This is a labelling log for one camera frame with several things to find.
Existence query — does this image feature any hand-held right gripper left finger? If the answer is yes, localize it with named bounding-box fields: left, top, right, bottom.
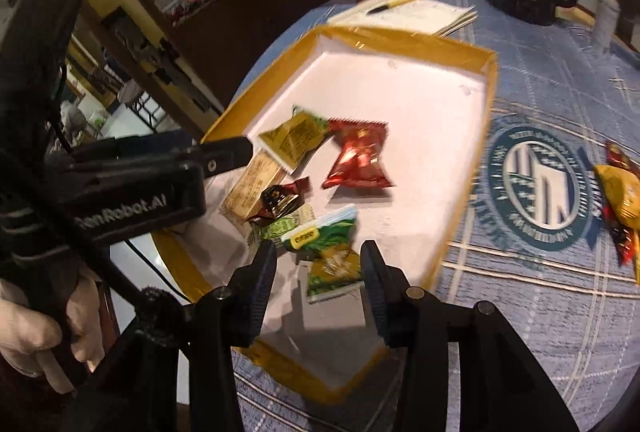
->
left=65, top=239, right=279, bottom=432

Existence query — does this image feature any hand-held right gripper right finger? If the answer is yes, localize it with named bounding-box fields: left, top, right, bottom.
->
left=360, top=240, right=583, bottom=432

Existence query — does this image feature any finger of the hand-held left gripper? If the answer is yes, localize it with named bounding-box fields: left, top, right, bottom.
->
left=192, top=136, right=254, bottom=177

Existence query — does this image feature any green yellow snack packet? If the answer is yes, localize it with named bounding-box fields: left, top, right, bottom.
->
left=305, top=249, right=365, bottom=303

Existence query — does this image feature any olive gold snack packet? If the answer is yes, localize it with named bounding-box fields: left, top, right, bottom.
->
left=257, top=106, right=333, bottom=175

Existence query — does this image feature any green white snack packet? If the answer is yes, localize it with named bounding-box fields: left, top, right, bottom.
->
left=280, top=206, right=358, bottom=263

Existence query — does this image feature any yellow-edged white box tray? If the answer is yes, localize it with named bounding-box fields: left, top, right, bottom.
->
left=150, top=26, right=500, bottom=405

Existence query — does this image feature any person's left hand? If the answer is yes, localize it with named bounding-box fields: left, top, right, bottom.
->
left=0, top=264, right=107, bottom=395

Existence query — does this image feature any beige snack packet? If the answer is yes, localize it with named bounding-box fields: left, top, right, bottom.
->
left=220, top=151, right=296, bottom=220

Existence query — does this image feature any dark brown candy packet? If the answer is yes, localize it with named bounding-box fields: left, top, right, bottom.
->
left=248, top=177, right=312, bottom=227

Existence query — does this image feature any small green cream packet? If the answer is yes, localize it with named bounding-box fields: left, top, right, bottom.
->
left=245, top=204, right=316, bottom=245

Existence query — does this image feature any dark wooden cabinet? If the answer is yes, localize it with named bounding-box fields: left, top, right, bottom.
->
left=167, top=0, right=381, bottom=123

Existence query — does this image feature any large red snack packet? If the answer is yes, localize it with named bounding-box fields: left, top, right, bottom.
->
left=320, top=116, right=396, bottom=190

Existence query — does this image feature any yellow black pen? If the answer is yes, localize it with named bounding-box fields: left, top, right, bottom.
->
left=365, top=0, right=428, bottom=16

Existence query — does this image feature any white paper notebook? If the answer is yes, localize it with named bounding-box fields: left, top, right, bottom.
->
left=327, top=0, right=478, bottom=36

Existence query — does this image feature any small red snack packet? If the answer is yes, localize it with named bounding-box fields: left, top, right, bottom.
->
left=602, top=207, right=640, bottom=269
left=604, top=141, right=640, bottom=173

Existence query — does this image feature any black door handle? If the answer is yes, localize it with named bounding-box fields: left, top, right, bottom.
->
left=107, top=9, right=223, bottom=113

